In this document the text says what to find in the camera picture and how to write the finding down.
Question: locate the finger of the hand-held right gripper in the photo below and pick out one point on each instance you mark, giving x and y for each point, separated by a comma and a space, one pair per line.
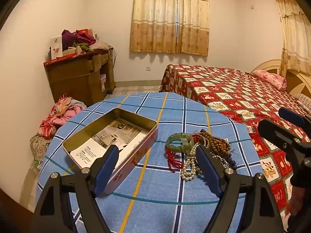
290, 114
274, 131

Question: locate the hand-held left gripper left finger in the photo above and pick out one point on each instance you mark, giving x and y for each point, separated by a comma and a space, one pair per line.
107, 170

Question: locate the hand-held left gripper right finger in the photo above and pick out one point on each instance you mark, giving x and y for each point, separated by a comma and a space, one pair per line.
206, 167

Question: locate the pink rectangular tin box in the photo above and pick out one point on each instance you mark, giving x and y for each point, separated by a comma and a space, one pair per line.
136, 157

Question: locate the green jade bangle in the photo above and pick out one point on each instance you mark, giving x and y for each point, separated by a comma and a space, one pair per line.
178, 148

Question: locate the person's right hand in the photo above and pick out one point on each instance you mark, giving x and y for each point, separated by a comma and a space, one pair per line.
296, 200

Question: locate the striped pillow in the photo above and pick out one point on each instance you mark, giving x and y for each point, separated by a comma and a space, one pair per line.
303, 99

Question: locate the printed paper leaflet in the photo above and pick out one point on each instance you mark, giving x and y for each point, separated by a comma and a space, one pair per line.
102, 136

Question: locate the pink floral pillow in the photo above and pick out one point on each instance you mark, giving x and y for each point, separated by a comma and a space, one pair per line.
269, 77

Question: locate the blue checked tablecloth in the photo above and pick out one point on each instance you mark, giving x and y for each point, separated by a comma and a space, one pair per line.
165, 187

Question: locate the cream wooden headboard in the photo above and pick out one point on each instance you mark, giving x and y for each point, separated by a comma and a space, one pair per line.
269, 65

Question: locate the pile of clothes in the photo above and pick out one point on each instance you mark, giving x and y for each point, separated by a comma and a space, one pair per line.
63, 116

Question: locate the woven straw bag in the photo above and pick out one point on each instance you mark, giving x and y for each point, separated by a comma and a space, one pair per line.
38, 148

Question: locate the beige patterned side curtain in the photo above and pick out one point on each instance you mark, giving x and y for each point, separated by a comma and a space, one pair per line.
296, 36

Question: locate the pink box in desk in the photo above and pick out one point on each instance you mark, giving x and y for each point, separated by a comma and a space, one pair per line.
103, 82

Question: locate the brown wooden desk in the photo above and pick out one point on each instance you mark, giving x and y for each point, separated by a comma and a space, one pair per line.
73, 77

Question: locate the red flat box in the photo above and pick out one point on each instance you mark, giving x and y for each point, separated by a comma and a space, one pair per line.
60, 58

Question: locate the pink quilted cloth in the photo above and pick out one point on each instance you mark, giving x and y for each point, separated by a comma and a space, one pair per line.
98, 46

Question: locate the white upright cardboard box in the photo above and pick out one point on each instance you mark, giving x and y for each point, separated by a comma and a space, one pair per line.
56, 46

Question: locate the magenta cloth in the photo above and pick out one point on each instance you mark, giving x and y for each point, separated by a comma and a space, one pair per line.
83, 37

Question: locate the purple cloth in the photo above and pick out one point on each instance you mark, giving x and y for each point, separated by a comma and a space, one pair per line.
66, 38

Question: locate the white and red cardboard box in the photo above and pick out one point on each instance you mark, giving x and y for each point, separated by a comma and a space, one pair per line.
90, 32

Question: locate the beige patterned window curtain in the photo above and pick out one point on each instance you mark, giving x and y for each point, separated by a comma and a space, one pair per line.
155, 17

